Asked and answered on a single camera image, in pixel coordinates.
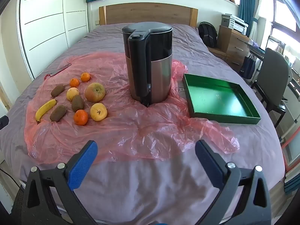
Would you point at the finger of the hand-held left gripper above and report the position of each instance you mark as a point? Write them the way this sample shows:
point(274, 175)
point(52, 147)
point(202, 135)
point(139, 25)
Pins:
point(3, 122)

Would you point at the wooden headboard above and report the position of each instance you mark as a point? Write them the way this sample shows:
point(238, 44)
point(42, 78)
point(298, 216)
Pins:
point(150, 11)

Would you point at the black backpack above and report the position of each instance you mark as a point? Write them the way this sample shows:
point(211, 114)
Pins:
point(207, 35)

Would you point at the white printer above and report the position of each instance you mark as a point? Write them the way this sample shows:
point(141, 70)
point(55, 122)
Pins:
point(239, 25)

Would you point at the orange metal frame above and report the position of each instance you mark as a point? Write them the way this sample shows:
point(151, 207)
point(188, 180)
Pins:
point(289, 143)

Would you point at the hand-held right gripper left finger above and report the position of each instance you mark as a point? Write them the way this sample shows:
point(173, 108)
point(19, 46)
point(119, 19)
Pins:
point(84, 166)

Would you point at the dark blue bag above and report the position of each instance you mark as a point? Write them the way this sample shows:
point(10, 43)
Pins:
point(248, 66)

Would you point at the grey chair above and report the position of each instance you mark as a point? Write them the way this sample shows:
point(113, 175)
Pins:
point(274, 75)

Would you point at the small yellow apple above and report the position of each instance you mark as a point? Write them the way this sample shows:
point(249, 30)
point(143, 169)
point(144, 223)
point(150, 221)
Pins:
point(98, 111)

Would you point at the yellow striped fruit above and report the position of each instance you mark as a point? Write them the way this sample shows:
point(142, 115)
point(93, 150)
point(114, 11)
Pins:
point(72, 93)

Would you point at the black and steel electric kettle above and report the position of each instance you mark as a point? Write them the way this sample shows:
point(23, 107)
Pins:
point(150, 75)

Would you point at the green tray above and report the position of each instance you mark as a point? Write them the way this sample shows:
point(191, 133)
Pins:
point(215, 98)

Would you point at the white wardrobe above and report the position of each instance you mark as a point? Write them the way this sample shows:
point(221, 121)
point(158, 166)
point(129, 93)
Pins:
point(46, 16)

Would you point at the large red-green apple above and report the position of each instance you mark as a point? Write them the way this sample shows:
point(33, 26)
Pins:
point(94, 92)

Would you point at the window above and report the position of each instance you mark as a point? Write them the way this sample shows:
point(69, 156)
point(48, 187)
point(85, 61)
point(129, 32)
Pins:
point(284, 16)

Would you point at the pink plastic sheet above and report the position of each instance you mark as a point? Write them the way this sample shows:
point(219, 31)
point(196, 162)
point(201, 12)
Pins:
point(117, 126)

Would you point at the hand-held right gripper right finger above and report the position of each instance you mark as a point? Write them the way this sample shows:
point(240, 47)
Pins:
point(208, 166)

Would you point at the low wooden nightstand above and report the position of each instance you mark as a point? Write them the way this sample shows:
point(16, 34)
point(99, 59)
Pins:
point(216, 51)

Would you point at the brown kiwi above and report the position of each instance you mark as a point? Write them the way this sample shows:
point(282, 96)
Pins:
point(57, 90)
point(77, 103)
point(58, 113)

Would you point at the yellow banana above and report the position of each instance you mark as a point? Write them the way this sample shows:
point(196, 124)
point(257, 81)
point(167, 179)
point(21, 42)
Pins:
point(45, 110)

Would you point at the glass desk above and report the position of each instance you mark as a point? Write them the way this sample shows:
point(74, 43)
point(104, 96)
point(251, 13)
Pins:
point(255, 48)

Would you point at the orange tangerine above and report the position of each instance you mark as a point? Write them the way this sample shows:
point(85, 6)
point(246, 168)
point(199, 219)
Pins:
point(81, 117)
point(85, 77)
point(74, 82)

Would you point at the wooden dresser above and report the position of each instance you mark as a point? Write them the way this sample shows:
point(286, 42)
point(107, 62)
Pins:
point(234, 44)

